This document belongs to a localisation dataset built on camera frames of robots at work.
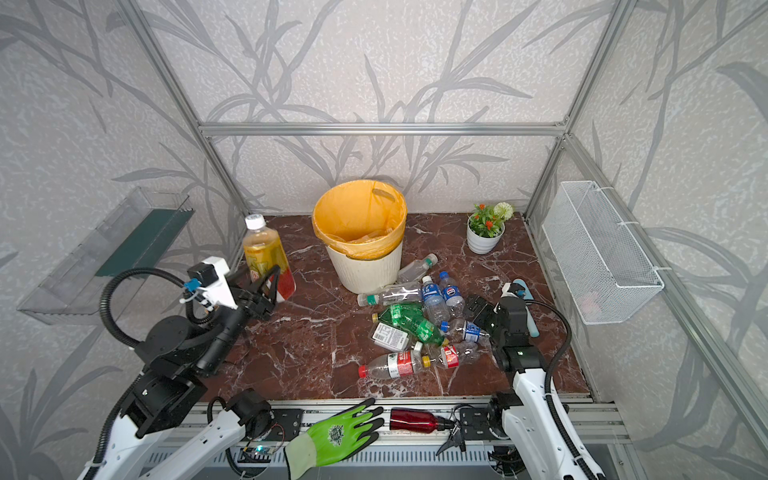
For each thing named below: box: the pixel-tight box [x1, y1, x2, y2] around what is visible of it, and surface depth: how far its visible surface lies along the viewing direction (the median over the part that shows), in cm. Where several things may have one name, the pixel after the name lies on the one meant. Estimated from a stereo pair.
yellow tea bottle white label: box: [243, 214, 297, 302], surface depth 55 cm
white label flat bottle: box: [371, 322, 415, 353], surface depth 86 cm
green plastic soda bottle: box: [372, 303, 445, 346], surface depth 89 cm
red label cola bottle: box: [358, 350, 423, 379], surface depth 80 cm
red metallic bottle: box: [389, 407, 455, 434], surface depth 73 cm
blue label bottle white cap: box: [421, 276, 450, 324], surface depth 93 cm
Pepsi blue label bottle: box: [439, 271, 465, 320], surface depth 94 cm
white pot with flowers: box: [466, 201, 514, 255], surface depth 103 cm
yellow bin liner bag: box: [312, 179, 408, 260], surface depth 93 cm
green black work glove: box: [284, 398, 385, 480], surface depth 72 cm
